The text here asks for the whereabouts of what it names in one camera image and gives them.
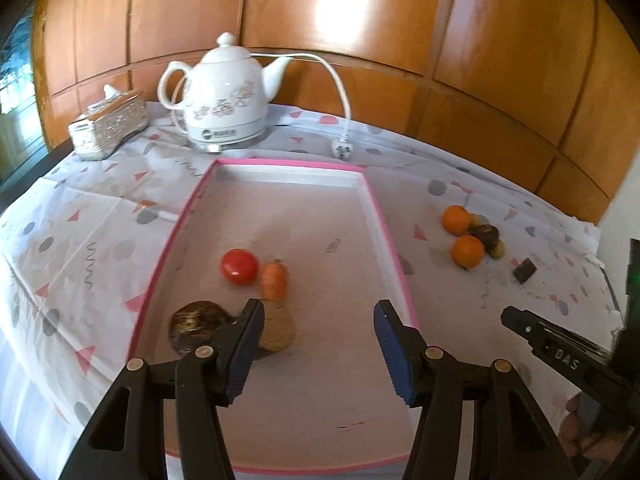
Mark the white floral ceramic kettle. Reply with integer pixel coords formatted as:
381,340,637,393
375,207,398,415
157,32,296,143

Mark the red tomato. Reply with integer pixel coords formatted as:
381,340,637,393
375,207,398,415
221,248,261,287

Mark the ornate cream tissue box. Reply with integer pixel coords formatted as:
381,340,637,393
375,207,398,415
67,85,151,161

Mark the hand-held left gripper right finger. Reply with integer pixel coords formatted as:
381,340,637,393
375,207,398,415
373,299,581,480

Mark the orange mandarin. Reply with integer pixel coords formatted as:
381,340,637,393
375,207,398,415
451,235,486,268
442,204,473,236

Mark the orange carrot piece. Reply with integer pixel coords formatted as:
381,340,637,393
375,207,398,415
261,259,289,302

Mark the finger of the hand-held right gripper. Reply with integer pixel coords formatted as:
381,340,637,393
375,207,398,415
500,306,632,395

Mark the dark brown lumpy root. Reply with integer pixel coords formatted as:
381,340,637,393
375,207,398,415
469,223,501,252
169,300,236,356

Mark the white patterned tablecloth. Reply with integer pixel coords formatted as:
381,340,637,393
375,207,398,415
0,102,626,480

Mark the yellow cut potato half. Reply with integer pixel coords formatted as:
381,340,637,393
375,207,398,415
259,305,297,352

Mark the wooden framed glass door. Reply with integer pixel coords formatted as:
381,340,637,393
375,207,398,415
0,5,51,186

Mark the white power cord with plug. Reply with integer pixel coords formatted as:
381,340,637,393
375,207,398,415
247,51,354,162

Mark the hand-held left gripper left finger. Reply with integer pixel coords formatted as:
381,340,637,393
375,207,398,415
59,298,266,480

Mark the pink-rimmed white tray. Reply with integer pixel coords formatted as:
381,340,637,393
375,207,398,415
127,157,418,473

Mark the person's right hand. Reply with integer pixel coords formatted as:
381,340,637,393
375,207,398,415
559,397,608,461

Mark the cut purple sweet potato piece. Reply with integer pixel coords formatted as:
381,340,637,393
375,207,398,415
512,257,538,283

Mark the silver kettle base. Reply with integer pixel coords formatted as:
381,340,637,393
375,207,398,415
186,127,268,154

